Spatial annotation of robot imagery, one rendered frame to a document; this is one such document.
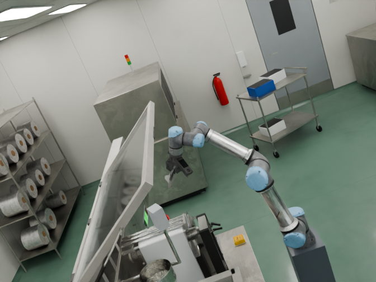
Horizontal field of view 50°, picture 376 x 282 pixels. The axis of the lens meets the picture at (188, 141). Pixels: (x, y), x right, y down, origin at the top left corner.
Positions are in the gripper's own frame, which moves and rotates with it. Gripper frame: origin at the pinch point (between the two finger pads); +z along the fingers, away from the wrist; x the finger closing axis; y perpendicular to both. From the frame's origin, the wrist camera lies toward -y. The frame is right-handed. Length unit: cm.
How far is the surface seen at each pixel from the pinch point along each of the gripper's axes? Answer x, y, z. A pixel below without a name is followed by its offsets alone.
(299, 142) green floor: -327, 103, 150
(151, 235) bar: 35.5, -16.7, 5.7
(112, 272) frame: 62, -21, 8
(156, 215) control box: 46, -36, -25
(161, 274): 53, -45, -2
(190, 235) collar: 17.8, -27.0, 10.3
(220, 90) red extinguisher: -336, 262, 119
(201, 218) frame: 14.2, -31.5, -1.7
